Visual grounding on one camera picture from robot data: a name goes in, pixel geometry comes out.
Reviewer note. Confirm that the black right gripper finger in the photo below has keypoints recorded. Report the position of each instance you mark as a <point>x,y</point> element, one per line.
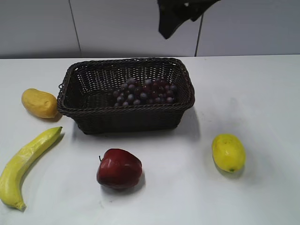
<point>173,13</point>

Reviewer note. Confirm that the dark red grape bunch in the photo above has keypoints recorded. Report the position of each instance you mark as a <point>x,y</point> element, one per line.
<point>149,92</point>

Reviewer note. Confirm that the black wicker basket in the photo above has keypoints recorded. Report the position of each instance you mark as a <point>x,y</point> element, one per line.
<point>83,95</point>

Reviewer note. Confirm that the yellow lemon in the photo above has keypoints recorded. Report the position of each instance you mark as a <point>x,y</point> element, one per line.
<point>228,153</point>

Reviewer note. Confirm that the yellow mango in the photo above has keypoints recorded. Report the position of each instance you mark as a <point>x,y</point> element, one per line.
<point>39,103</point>

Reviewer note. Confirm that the red apple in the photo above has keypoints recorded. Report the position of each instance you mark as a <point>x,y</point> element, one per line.
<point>119,169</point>

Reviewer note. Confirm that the yellow banana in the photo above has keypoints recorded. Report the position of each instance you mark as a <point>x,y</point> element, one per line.
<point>15,169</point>

